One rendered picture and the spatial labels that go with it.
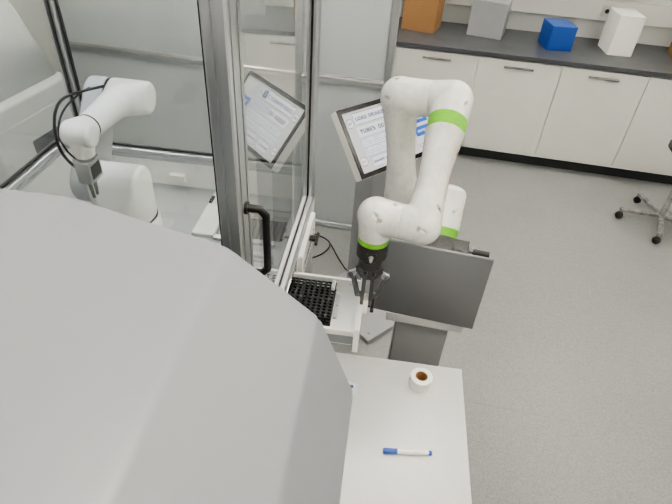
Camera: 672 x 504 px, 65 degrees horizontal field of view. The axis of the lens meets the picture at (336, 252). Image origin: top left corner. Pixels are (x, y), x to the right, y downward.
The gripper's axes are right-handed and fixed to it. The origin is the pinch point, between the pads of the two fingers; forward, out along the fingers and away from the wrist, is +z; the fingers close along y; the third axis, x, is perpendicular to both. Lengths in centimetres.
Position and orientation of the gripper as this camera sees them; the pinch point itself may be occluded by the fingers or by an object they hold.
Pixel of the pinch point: (365, 303)
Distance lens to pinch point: 170.6
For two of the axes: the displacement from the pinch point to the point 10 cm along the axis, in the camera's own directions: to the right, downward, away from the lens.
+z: -0.5, 7.8, 6.2
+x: 1.3, -6.1, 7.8
